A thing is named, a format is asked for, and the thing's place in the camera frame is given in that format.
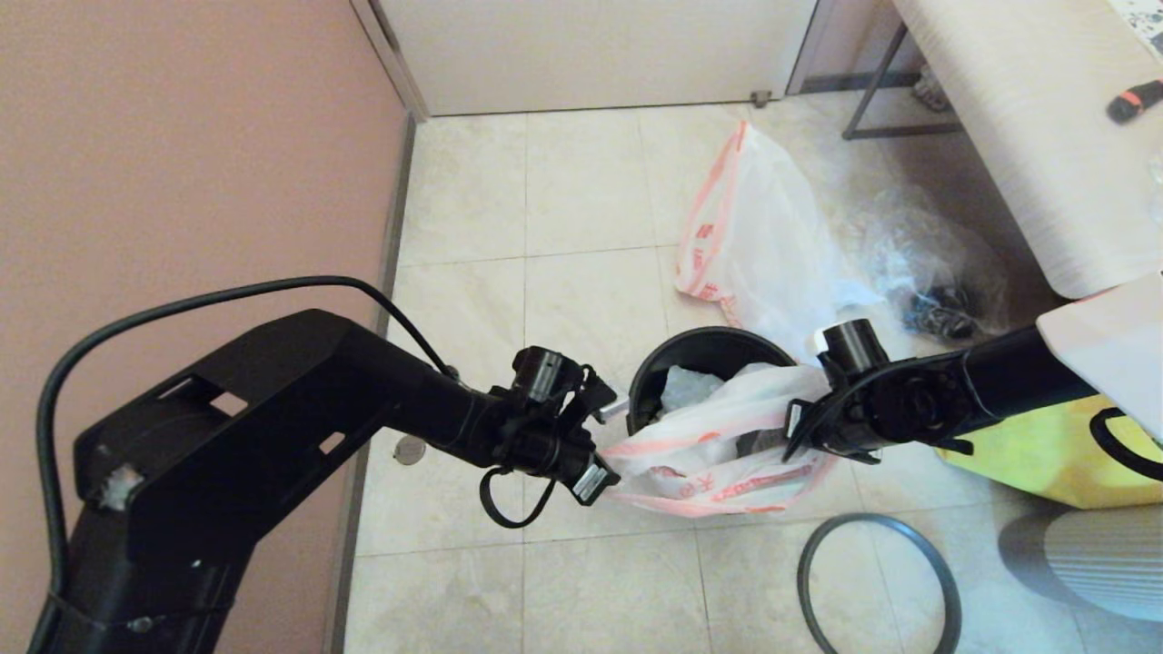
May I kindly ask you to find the clear crumpled plastic bag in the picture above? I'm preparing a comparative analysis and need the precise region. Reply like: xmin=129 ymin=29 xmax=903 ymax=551
xmin=859 ymin=195 xmax=1008 ymax=346

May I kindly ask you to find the black round trash bin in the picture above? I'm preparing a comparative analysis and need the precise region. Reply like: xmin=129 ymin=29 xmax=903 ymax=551
xmin=627 ymin=326 xmax=802 ymax=437

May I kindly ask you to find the light wood-grain table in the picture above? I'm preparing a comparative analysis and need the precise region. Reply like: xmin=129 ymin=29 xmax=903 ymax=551
xmin=892 ymin=0 xmax=1163 ymax=301

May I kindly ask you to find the black-white patterned paper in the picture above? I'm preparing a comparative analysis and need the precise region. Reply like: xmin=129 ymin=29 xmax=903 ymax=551
xmin=1104 ymin=0 xmax=1163 ymax=46

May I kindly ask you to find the dark cable bundle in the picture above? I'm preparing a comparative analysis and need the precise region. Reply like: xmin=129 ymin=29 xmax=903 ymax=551
xmin=901 ymin=289 xmax=978 ymax=344

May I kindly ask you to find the grey item under table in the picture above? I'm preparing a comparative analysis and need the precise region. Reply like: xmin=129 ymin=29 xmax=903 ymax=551
xmin=913 ymin=68 xmax=950 ymax=114

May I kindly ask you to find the yellow non-woven shopping bag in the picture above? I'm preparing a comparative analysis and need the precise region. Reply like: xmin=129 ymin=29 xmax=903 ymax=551
xmin=936 ymin=391 xmax=1163 ymax=510

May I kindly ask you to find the white red-drawstring trash bag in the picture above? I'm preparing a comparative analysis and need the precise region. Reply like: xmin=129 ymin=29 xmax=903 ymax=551
xmin=674 ymin=121 xmax=880 ymax=364

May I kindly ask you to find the grey bin rim ring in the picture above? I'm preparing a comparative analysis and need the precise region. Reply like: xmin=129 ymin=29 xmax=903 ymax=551
xmin=797 ymin=514 xmax=961 ymax=654

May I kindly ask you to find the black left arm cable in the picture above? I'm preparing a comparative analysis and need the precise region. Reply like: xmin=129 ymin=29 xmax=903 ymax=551
xmin=36 ymin=275 xmax=560 ymax=637

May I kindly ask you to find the dark metal table frame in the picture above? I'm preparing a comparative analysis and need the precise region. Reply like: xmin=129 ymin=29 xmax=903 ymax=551
xmin=842 ymin=25 xmax=964 ymax=144

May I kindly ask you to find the black and orange marker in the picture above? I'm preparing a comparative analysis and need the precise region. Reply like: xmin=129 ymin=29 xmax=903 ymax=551
xmin=1106 ymin=80 xmax=1163 ymax=125

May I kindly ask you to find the white door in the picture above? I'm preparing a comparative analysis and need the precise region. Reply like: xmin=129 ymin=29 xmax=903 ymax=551
xmin=374 ymin=0 xmax=819 ymax=119

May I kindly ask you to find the white ribbed bin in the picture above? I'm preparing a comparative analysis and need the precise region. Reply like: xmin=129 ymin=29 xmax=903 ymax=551
xmin=996 ymin=505 xmax=1163 ymax=624

